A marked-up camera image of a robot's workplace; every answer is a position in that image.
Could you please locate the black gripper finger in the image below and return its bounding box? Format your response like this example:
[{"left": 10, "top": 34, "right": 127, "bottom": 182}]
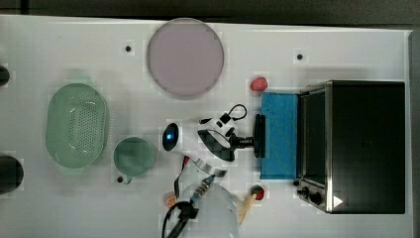
[{"left": 236, "top": 137, "right": 254, "bottom": 148}]

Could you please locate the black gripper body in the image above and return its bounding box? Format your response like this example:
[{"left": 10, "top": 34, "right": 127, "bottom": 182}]
[{"left": 198, "top": 130, "right": 235, "bottom": 162}]

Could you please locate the black oven door handle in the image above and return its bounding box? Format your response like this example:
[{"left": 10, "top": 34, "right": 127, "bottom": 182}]
[{"left": 254, "top": 114, "right": 265, "bottom": 158}]

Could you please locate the black toaster oven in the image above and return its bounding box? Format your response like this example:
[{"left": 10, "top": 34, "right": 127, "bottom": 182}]
[{"left": 260, "top": 79, "right": 406, "bottom": 215}]

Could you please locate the black cylinder arm base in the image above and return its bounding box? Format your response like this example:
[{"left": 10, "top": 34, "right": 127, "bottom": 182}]
[{"left": 0, "top": 156, "right": 24, "bottom": 194}]

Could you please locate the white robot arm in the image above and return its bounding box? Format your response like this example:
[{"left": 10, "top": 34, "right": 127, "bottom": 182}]
[{"left": 161, "top": 113, "right": 253, "bottom": 238}]

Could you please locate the toy strawberry near banana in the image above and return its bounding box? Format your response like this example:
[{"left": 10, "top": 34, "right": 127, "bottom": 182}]
[{"left": 251, "top": 185, "right": 264, "bottom": 200}]

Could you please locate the toy peeled banana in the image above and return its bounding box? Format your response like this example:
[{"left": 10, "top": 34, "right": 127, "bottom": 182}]
[{"left": 238, "top": 194, "right": 257, "bottom": 224}]

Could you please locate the toy strawberry near plate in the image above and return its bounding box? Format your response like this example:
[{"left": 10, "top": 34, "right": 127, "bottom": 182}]
[{"left": 250, "top": 76, "right": 267, "bottom": 91}]

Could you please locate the toy orange half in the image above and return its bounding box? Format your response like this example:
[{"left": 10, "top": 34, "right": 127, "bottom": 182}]
[{"left": 165, "top": 193, "right": 177, "bottom": 208}]

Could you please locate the grey round plate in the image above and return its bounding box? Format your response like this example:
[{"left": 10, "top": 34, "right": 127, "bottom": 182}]
[{"left": 147, "top": 18, "right": 225, "bottom": 97}]

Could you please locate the green oval colander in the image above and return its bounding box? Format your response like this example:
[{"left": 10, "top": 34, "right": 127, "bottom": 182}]
[{"left": 46, "top": 83, "right": 108, "bottom": 169}]

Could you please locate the black cylinder base far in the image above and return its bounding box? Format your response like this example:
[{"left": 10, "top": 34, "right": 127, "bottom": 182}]
[{"left": 0, "top": 65, "right": 10, "bottom": 86}]

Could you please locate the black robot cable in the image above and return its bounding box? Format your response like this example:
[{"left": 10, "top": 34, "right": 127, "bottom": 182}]
[{"left": 199, "top": 103, "right": 249, "bottom": 125}]

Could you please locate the green cup with handle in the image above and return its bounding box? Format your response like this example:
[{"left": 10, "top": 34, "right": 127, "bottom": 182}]
[{"left": 113, "top": 137, "right": 156, "bottom": 184}]

